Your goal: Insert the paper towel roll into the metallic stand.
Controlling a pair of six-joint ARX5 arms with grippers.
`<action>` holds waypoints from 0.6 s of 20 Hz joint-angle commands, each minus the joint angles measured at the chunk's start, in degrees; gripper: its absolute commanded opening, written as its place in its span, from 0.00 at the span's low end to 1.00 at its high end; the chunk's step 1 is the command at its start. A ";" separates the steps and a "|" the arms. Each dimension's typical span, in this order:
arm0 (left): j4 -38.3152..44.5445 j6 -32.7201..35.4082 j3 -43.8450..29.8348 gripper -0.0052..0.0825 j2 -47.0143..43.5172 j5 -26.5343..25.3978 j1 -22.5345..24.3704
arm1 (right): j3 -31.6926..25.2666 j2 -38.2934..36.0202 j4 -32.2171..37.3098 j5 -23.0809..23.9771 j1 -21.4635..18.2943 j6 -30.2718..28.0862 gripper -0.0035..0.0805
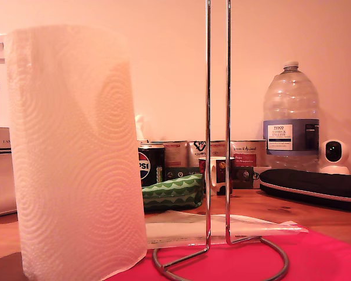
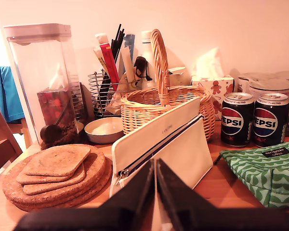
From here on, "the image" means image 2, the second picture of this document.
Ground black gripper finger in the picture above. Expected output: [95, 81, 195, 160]
[100, 158, 156, 217]
[156, 158, 217, 217]

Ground large round cork mat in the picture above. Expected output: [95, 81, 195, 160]
[2, 143, 106, 205]
[8, 157, 113, 213]

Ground cream zip pouch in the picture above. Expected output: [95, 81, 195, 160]
[109, 96, 214, 199]

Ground small white bowl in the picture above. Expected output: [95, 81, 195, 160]
[84, 117, 125, 144]

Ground square cork coaster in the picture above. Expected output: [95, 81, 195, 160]
[23, 168, 86, 195]
[15, 163, 85, 185]
[21, 144, 92, 178]

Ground green wave pattern pouch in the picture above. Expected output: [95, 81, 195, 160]
[214, 139, 289, 209]

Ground black cola can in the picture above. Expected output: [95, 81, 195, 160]
[252, 92, 289, 148]
[221, 92, 255, 147]

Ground dark brown scoop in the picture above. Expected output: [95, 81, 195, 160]
[39, 105, 74, 146]

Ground gingerbread print tissue box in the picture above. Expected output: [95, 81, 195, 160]
[191, 47, 236, 121]

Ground white cardboard carton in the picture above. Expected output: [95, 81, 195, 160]
[168, 66, 193, 86]

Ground dark floral tissue box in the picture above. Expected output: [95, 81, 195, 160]
[37, 69, 76, 126]

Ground black sunglasses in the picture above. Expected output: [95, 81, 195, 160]
[133, 56, 153, 82]

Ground white paper sleeve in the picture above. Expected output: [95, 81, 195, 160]
[120, 47, 135, 81]

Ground red flat package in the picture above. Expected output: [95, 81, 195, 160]
[99, 43, 121, 85]

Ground wooden chair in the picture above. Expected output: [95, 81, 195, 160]
[0, 95, 24, 180]

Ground white bottle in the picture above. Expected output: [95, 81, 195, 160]
[141, 30, 159, 90]

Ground black chopsticks bundle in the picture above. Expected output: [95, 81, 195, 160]
[110, 23, 125, 62]

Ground clear container with white lid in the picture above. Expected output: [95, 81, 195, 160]
[3, 23, 85, 150]

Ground white tube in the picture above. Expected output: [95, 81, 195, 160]
[93, 33, 108, 73]

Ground blue cloth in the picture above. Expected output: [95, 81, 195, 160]
[0, 66, 25, 124]

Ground wicker basket with handle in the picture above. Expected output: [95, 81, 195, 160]
[120, 28, 216, 141]

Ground wire utensil holder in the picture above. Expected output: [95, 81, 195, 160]
[88, 69, 135, 118]

